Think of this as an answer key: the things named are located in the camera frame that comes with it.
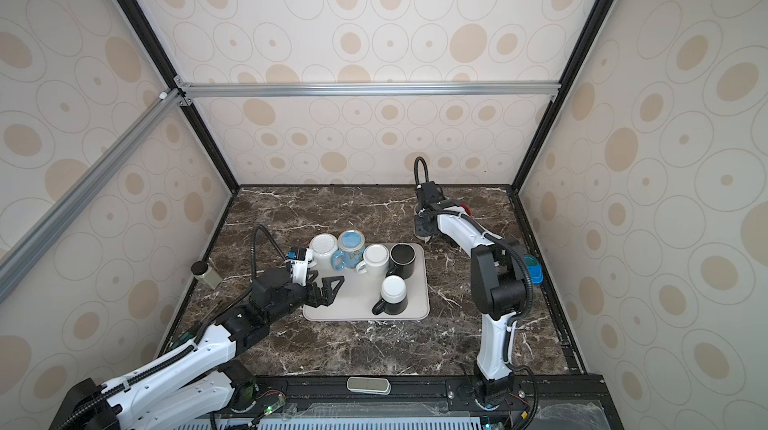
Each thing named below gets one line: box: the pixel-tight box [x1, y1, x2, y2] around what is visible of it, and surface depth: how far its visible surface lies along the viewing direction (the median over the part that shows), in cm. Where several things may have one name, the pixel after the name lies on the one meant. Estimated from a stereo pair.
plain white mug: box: [356, 244, 390, 277], surface depth 93 cm
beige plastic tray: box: [302, 243, 431, 321], surface depth 90 cm
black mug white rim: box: [385, 242, 417, 279], surface depth 91 cm
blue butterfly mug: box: [331, 229, 365, 272], surface depth 94 cm
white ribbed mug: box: [310, 233, 338, 266], surface depth 94 cm
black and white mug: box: [372, 275, 408, 315], surface depth 85 cm
